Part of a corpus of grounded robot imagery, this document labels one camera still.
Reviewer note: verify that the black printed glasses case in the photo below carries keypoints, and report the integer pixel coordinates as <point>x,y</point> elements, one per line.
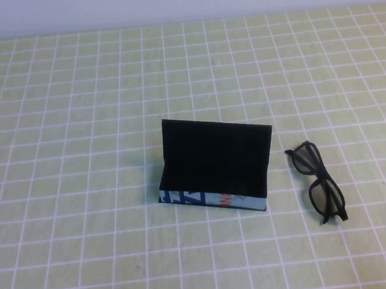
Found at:
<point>215,163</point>

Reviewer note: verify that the black framed glasses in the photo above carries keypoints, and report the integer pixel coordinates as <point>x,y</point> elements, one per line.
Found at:
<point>328,180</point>

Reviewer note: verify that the green white-checked tablecloth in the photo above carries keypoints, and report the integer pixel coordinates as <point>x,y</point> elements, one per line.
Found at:
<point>79,161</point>

